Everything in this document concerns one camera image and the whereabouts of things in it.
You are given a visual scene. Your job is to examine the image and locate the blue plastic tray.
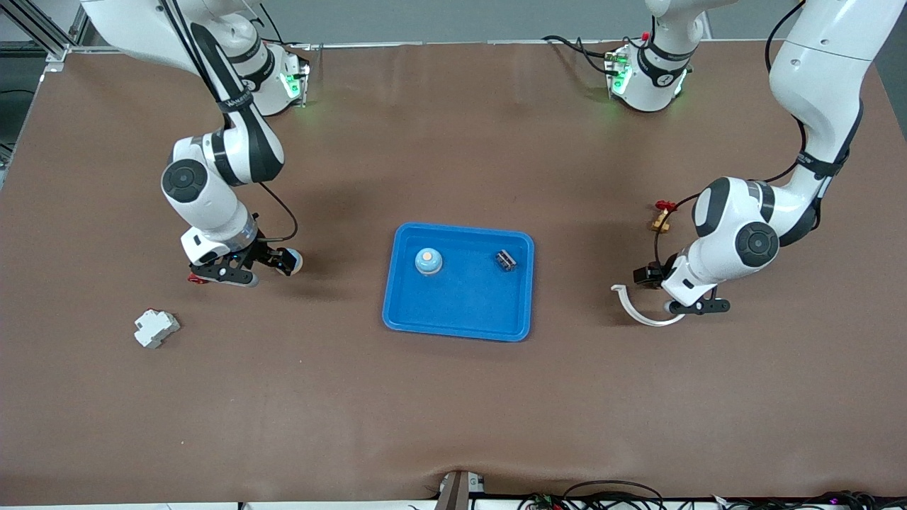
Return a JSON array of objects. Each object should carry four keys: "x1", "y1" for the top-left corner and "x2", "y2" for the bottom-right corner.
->
[{"x1": 382, "y1": 222, "x2": 535, "y2": 343}]

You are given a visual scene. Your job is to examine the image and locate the white curved plastic clamp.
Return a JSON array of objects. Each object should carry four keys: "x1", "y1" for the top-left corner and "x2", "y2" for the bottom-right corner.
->
[{"x1": 611, "y1": 284, "x2": 687, "y2": 327}]

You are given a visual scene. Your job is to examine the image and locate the white circuit breaker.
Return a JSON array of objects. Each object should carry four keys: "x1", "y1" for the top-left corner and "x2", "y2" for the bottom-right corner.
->
[{"x1": 134, "y1": 309, "x2": 181, "y2": 349}]

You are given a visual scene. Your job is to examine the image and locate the base connector box green light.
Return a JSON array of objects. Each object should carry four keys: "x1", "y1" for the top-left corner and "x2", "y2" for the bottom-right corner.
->
[
  {"x1": 604, "y1": 44, "x2": 633, "y2": 96},
  {"x1": 282, "y1": 44, "x2": 312, "y2": 108}
]

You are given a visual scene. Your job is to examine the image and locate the brown table mat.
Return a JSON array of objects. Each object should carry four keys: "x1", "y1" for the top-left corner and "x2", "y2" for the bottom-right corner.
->
[{"x1": 0, "y1": 39, "x2": 907, "y2": 505}]

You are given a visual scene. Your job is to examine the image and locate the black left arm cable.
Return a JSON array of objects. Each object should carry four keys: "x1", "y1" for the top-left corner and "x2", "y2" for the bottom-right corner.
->
[{"x1": 653, "y1": 0, "x2": 809, "y2": 266}]

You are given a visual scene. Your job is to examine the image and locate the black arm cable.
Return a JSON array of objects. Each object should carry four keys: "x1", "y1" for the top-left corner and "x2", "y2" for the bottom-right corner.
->
[
  {"x1": 653, "y1": 0, "x2": 809, "y2": 266},
  {"x1": 159, "y1": 0, "x2": 300, "y2": 243}
]

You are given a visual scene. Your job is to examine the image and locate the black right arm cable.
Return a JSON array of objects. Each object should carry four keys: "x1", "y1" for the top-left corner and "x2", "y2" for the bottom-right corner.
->
[{"x1": 159, "y1": 0, "x2": 300, "y2": 243}]

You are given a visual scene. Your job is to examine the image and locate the brass valve red handle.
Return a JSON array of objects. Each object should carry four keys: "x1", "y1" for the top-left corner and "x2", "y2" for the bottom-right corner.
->
[{"x1": 650, "y1": 200, "x2": 679, "y2": 234}]

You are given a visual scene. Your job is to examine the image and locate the black cable bundle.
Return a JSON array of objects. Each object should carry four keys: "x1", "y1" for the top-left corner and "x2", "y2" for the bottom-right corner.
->
[{"x1": 517, "y1": 480, "x2": 907, "y2": 510}]

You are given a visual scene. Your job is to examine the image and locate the black base power cable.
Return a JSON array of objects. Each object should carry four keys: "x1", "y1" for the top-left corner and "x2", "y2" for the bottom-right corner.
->
[{"x1": 542, "y1": 34, "x2": 614, "y2": 75}]

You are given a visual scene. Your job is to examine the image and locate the grey metal mount post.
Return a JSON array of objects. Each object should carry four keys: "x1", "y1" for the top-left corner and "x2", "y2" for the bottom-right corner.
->
[{"x1": 434, "y1": 470, "x2": 487, "y2": 510}]

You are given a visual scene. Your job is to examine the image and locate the aluminium frame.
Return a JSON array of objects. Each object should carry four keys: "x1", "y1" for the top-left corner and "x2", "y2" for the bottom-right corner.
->
[{"x1": 0, "y1": 0, "x2": 93, "y2": 72}]

